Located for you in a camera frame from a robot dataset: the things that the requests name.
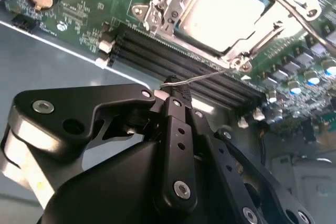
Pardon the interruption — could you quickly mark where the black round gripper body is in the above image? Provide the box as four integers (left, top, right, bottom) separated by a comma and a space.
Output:
43, 140, 241, 224

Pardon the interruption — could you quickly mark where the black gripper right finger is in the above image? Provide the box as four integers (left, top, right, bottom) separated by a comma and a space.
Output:
172, 76, 316, 224

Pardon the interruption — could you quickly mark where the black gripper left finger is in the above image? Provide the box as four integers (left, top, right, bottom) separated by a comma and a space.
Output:
6, 75, 198, 208

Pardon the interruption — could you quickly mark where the silver square CPU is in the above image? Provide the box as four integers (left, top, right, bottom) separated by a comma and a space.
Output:
178, 0, 274, 54

